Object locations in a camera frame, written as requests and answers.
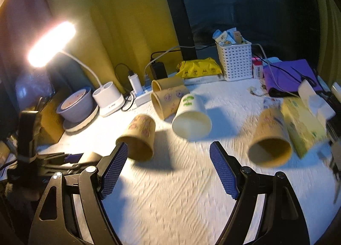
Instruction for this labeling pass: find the black power adapter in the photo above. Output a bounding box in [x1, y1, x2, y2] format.
[150, 62, 168, 80]

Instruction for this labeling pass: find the patterned brown cup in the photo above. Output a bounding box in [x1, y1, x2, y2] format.
[152, 76, 184, 92]
[151, 85, 190, 120]

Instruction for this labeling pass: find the white plate under bowl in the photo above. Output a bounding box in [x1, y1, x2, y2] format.
[62, 105, 99, 133]

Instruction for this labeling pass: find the white paper cup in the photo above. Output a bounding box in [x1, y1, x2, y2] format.
[172, 93, 212, 141]

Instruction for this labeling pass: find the yellow tissue box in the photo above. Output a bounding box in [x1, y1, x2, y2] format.
[282, 97, 328, 159]

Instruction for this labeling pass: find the white desk lamp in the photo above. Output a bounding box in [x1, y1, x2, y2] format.
[27, 21, 125, 117]

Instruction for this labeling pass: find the yellow snack bag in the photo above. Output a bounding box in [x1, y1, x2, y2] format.
[176, 58, 222, 79]

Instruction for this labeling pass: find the patterned brown cup rear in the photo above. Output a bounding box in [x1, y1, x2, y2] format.
[152, 76, 184, 92]

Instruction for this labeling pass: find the right brown paper cup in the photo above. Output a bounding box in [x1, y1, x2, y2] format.
[247, 108, 292, 167]

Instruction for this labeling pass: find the yellow curtain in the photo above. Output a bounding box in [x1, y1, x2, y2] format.
[47, 0, 178, 92]

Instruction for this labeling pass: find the brown paper cup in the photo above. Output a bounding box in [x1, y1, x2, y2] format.
[116, 114, 156, 162]
[247, 108, 292, 167]

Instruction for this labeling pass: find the white textured tablecloth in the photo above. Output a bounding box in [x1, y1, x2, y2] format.
[37, 75, 341, 245]

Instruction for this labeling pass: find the white plastic basket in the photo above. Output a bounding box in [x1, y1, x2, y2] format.
[216, 41, 253, 82]

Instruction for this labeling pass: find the white power strip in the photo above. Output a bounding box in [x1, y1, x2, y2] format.
[131, 86, 152, 107]

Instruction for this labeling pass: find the cardboard box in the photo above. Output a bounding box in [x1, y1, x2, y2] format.
[37, 88, 70, 146]

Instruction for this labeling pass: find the lavender bowl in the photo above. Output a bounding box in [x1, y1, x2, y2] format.
[56, 87, 94, 123]

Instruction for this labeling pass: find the small pink white box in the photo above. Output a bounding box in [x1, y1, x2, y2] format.
[252, 57, 264, 79]

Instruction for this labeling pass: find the patterned brown cup front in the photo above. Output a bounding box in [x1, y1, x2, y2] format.
[151, 85, 190, 120]

